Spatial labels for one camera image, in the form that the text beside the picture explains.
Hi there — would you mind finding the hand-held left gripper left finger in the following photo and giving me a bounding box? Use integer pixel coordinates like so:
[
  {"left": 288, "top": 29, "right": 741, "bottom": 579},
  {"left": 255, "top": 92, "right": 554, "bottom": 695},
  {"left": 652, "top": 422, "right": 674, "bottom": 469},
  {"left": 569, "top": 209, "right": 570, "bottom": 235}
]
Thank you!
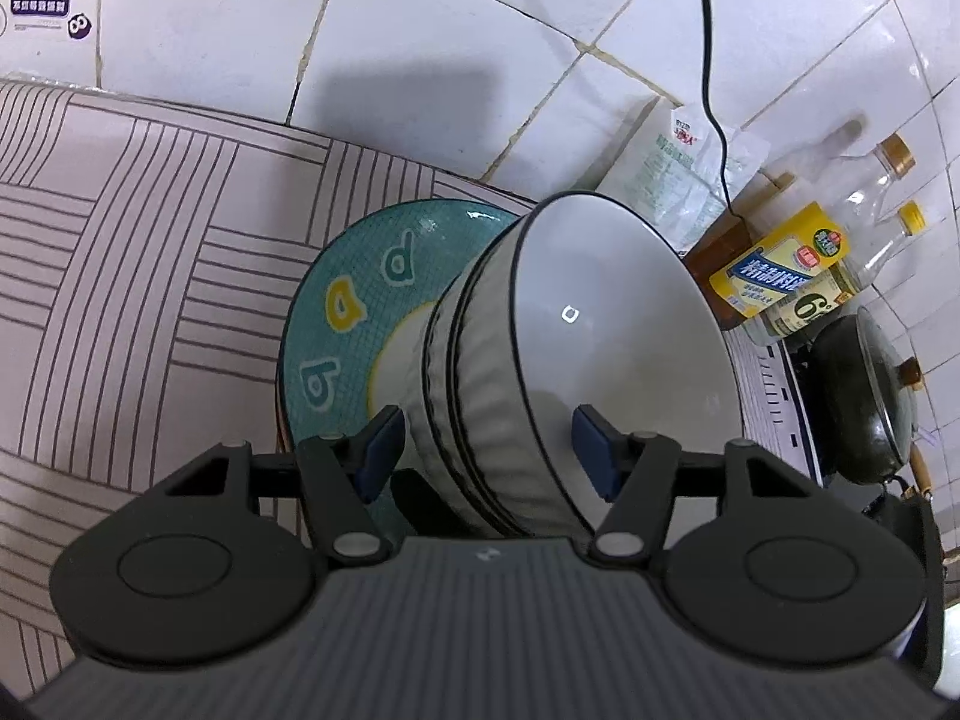
[{"left": 163, "top": 405, "right": 407, "bottom": 568}]

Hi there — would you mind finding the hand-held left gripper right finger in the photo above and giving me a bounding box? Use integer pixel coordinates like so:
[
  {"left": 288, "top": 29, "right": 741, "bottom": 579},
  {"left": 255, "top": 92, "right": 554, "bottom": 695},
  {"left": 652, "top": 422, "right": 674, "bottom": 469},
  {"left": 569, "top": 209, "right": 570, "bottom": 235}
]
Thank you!
[{"left": 570, "top": 405, "right": 816, "bottom": 568}]

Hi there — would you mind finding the blue plate with egg print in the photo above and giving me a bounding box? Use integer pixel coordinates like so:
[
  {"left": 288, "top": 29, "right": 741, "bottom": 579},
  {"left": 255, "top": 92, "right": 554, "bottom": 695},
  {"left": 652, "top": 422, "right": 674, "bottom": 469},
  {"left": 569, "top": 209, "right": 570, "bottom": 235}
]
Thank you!
[{"left": 279, "top": 198, "right": 527, "bottom": 537}]

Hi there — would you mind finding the white label vinegar bottle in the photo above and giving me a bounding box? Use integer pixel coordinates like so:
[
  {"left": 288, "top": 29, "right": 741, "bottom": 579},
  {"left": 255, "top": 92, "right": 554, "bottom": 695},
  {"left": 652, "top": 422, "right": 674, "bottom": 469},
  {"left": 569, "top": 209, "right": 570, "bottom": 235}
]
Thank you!
[{"left": 741, "top": 201, "right": 929, "bottom": 347}]

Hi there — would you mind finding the yellow label glass bottle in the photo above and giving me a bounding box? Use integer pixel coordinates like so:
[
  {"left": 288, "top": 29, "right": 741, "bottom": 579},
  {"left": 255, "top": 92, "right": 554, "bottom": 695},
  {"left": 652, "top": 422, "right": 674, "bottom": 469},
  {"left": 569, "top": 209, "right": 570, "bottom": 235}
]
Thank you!
[{"left": 686, "top": 133, "right": 917, "bottom": 331}]

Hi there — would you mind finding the dark wok with lid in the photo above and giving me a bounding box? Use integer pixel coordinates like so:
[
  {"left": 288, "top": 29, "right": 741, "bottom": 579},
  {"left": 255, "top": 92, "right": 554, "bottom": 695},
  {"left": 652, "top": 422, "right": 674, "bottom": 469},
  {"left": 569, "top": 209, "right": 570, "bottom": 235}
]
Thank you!
[{"left": 808, "top": 310, "right": 937, "bottom": 502}]

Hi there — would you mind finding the white plastic bag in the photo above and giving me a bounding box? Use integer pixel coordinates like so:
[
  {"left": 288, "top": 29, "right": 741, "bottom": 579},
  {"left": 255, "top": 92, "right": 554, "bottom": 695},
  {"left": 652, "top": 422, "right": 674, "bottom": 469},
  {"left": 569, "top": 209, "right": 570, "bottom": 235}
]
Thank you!
[{"left": 595, "top": 96, "right": 771, "bottom": 254}]

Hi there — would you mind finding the striped tablecloth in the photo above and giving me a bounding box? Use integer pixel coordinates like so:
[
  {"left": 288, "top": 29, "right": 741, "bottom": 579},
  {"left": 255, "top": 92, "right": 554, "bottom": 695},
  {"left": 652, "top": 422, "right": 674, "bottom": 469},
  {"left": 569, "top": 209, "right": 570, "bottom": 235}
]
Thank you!
[{"left": 0, "top": 79, "right": 826, "bottom": 691}]

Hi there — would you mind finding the black adapter cable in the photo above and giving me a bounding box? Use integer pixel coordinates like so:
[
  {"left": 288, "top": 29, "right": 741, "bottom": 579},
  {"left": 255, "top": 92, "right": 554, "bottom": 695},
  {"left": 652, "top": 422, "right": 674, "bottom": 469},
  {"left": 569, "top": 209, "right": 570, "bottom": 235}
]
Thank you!
[{"left": 688, "top": 0, "right": 742, "bottom": 217}]

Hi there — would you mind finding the white wall sticker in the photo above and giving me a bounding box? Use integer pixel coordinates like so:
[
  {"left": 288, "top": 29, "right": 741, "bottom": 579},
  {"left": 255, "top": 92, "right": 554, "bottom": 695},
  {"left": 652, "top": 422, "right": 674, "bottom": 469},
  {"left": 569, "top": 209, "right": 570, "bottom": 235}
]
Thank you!
[{"left": 0, "top": 0, "right": 96, "bottom": 44}]

